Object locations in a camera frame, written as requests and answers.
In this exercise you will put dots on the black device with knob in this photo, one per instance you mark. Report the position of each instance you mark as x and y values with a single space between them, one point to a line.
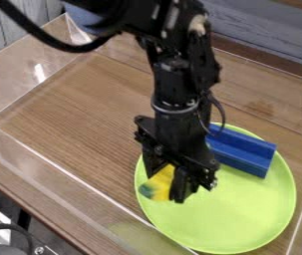
38 246

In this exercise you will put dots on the clear acrylic enclosure wall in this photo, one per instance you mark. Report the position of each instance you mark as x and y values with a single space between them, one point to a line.
69 154

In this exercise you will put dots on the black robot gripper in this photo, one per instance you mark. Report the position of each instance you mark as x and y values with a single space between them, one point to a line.
173 140

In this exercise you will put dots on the blue foam block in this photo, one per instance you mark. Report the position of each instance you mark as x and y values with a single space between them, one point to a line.
240 149

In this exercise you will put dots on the green round plate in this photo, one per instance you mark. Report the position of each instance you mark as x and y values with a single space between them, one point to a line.
235 218

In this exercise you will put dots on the yellow toy banana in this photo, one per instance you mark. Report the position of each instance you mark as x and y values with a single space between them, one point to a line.
156 188

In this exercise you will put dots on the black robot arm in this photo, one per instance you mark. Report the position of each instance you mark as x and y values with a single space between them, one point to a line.
172 29

